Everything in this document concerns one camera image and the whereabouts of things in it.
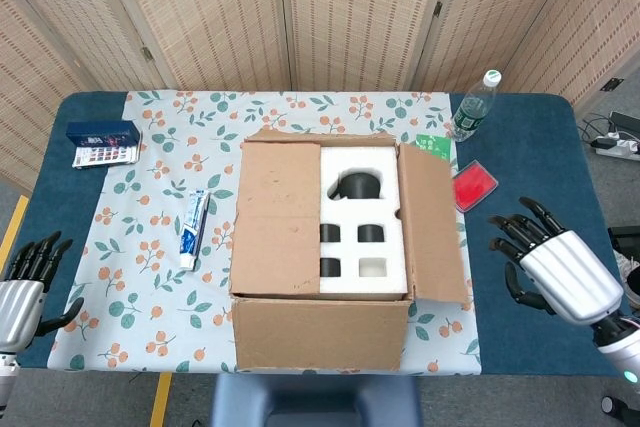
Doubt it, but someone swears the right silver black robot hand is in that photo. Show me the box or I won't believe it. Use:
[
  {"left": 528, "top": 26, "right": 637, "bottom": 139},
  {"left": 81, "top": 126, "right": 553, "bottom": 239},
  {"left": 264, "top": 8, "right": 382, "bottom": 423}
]
[{"left": 488, "top": 196, "right": 625, "bottom": 326}]

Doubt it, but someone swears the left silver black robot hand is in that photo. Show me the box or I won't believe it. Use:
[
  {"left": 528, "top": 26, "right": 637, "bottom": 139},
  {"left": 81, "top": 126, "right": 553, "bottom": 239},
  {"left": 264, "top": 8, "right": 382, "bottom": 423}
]
[{"left": 0, "top": 230, "right": 85, "bottom": 353}]

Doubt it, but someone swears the brown cardboard box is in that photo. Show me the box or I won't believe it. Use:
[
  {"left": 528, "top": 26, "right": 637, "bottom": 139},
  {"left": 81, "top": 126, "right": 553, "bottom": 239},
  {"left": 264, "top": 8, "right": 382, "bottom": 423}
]
[{"left": 228, "top": 127, "right": 474, "bottom": 374}]

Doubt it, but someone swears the dark blue rectangular box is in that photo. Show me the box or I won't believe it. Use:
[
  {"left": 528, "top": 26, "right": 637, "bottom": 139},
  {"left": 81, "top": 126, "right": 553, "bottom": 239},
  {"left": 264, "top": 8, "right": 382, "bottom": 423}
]
[{"left": 66, "top": 119, "right": 142, "bottom": 148}]

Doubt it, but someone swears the grey sneaker shoe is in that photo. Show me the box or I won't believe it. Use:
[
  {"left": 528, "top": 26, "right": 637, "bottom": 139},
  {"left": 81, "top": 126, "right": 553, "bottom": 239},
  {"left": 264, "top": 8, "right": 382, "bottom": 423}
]
[{"left": 612, "top": 249, "right": 640, "bottom": 308}]

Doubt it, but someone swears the black floor device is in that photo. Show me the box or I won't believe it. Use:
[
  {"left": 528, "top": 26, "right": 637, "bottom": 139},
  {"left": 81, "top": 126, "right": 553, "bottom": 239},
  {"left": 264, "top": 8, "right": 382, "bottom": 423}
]
[{"left": 607, "top": 225, "right": 640, "bottom": 253}]

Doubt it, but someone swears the red ink pad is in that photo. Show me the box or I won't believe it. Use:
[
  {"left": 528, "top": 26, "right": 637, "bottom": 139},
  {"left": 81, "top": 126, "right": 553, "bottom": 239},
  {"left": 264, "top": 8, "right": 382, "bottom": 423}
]
[{"left": 452, "top": 159, "right": 500, "bottom": 213}]

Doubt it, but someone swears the black caster wheel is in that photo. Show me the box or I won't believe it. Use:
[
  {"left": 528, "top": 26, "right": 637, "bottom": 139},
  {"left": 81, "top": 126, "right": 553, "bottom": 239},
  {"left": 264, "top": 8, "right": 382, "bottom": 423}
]
[{"left": 601, "top": 393, "right": 640, "bottom": 421}]

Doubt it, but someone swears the white power strip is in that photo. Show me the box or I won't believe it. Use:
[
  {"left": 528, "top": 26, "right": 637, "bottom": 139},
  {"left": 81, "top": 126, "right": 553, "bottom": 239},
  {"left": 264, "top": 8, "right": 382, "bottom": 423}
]
[{"left": 589, "top": 131, "right": 640, "bottom": 162}]

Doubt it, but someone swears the floral patterned tablecloth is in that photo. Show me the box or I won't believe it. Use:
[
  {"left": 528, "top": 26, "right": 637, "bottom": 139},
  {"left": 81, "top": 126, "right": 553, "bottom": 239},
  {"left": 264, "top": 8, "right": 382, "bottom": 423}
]
[{"left": 46, "top": 90, "right": 483, "bottom": 377}]

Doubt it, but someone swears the white watercolour paint palette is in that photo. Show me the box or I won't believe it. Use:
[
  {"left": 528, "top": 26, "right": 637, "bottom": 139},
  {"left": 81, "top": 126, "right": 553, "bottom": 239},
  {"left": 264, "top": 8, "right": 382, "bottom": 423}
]
[{"left": 71, "top": 139, "right": 144, "bottom": 169}]

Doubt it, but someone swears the blue white toothpaste tube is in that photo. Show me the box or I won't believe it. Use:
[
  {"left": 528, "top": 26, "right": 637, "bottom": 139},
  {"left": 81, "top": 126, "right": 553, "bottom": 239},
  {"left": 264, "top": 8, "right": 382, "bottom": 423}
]
[{"left": 178, "top": 189, "right": 211, "bottom": 271}]

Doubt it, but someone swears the green paper packet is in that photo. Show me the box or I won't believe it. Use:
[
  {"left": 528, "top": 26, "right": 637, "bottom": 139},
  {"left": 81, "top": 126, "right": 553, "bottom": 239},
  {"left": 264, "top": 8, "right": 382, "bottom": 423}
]
[{"left": 414, "top": 133, "right": 455, "bottom": 164}]

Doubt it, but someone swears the clear plastic water bottle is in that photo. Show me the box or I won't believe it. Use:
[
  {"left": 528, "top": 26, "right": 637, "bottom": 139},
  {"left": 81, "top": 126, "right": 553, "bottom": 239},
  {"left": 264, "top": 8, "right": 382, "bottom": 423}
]
[{"left": 448, "top": 68, "right": 503, "bottom": 143}]

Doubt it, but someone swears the dark pen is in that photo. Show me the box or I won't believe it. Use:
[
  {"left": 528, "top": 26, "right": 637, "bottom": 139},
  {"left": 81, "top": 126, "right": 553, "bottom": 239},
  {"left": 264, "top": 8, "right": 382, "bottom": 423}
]
[{"left": 192, "top": 192, "right": 211, "bottom": 268}]

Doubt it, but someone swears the black teapot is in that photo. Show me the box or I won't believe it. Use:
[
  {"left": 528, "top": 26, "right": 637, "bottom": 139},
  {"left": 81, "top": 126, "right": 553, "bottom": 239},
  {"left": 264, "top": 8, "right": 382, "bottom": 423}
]
[{"left": 328, "top": 172, "right": 386, "bottom": 202}]

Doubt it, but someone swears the white foam insert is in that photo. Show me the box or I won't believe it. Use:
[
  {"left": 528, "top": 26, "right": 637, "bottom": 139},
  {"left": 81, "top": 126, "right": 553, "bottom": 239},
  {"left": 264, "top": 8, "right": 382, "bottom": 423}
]
[{"left": 318, "top": 146, "right": 409, "bottom": 296}]

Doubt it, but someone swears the bamboo folding screen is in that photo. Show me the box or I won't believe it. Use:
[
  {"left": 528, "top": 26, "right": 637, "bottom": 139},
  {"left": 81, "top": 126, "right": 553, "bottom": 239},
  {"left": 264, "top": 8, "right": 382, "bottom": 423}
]
[{"left": 0, "top": 0, "right": 640, "bottom": 198}]

